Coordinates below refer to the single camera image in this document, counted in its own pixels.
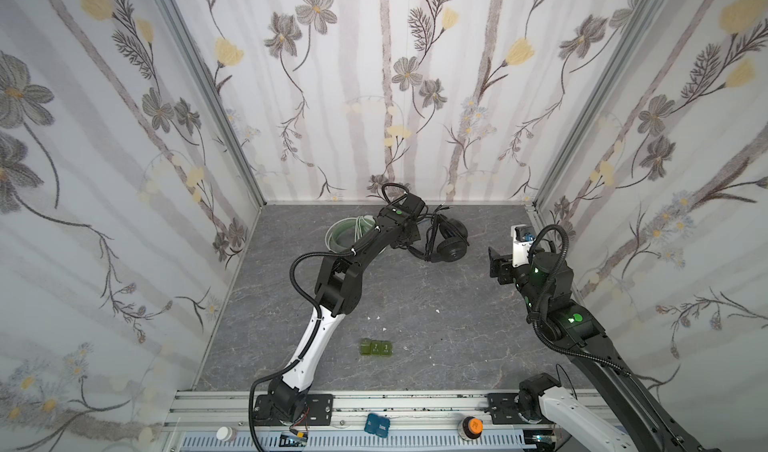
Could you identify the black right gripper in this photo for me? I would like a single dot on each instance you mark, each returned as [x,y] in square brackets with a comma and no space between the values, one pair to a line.
[498,264]

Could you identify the black and blue headphones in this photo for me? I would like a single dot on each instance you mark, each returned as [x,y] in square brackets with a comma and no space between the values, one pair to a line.
[447,240]

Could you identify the mint green headphones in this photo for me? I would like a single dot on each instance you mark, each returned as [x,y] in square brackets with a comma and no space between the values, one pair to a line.
[344,233]

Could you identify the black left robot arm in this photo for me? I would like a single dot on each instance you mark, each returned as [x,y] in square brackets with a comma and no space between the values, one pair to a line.
[337,292]

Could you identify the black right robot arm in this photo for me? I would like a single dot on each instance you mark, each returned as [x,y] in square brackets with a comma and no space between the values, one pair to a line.
[645,424]

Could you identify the right black corrugated conduit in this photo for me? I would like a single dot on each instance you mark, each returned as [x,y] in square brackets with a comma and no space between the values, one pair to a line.
[559,322]

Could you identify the orange emergency stop button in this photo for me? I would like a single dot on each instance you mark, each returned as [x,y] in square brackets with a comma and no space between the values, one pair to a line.
[470,428]

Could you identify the small blue box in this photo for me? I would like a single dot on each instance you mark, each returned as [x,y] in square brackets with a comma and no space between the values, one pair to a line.
[377,425]

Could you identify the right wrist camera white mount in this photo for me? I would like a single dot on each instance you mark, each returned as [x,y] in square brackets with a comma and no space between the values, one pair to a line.
[523,237]

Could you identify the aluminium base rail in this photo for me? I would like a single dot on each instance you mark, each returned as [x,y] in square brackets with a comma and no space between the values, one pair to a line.
[216,421]

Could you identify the white slotted cable duct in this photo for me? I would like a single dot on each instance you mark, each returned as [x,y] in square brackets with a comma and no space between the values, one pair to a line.
[407,440]

